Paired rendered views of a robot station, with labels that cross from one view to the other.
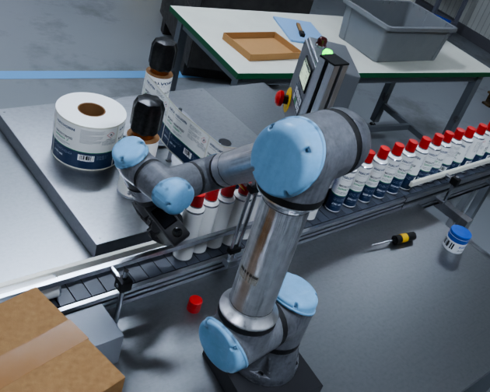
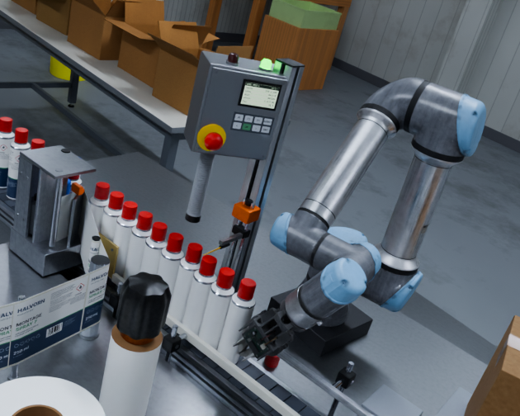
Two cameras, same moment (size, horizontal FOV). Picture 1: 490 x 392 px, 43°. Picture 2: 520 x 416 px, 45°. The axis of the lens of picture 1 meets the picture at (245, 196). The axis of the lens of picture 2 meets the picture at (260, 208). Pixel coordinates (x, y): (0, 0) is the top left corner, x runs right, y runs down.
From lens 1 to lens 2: 1.86 m
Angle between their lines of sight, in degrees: 83
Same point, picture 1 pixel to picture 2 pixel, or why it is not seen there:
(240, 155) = (349, 185)
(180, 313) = (284, 372)
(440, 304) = (162, 206)
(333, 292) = not seen: hidden behind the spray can
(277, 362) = not seen: hidden behind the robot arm
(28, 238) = not seen: outside the picture
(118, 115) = (40, 386)
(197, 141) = (70, 298)
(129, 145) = (351, 271)
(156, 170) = (362, 259)
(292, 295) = (356, 235)
